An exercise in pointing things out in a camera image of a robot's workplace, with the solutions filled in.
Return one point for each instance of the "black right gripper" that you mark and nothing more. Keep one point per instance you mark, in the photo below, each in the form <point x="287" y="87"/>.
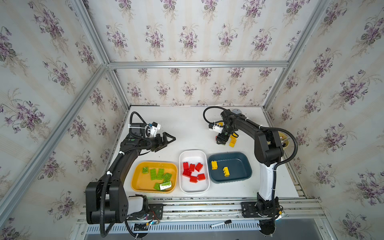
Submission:
<point x="222" y="137"/>

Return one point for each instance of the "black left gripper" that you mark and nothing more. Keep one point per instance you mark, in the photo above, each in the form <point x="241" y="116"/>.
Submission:
<point x="161" y="142"/>

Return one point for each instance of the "long green lego brick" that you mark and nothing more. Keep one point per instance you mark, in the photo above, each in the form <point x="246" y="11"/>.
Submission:
<point x="153" y="174"/>

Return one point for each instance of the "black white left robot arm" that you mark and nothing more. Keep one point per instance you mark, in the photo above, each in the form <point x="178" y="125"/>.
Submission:
<point x="107" y="203"/>

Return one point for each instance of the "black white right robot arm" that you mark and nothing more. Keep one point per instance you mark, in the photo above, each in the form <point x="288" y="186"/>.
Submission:
<point x="268" y="150"/>

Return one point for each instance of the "dark teal plastic tray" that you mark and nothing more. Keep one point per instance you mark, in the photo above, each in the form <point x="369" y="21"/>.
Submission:
<point x="238" y="164"/>

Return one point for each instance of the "small white alarm clock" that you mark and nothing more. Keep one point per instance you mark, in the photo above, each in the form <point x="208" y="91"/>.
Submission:
<point x="236" y="111"/>

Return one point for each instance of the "yellow plastic tray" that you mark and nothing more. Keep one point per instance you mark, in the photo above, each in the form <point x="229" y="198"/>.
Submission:
<point x="142" y="182"/>

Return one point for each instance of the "white plastic tray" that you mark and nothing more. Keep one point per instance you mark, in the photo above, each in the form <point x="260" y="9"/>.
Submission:
<point x="194" y="157"/>

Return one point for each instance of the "yellow pen cup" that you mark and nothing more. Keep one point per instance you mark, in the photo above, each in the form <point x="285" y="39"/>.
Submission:
<point x="285" y="140"/>

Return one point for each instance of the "black marker pen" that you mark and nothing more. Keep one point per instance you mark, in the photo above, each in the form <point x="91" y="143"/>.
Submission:
<point x="220" y="224"/>

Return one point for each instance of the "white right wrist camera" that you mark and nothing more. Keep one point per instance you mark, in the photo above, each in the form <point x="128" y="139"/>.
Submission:
<point x="215" y="128"/>

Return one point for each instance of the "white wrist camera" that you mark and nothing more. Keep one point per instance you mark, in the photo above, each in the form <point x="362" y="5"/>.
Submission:
<point x="215" y="128"/>
<point x="152" y="129"/>

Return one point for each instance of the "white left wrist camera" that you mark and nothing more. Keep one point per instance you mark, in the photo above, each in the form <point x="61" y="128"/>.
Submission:
<point x="152" y="129"/>

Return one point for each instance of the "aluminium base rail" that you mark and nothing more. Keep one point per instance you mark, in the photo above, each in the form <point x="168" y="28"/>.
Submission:
<point x="190" y="215"/>

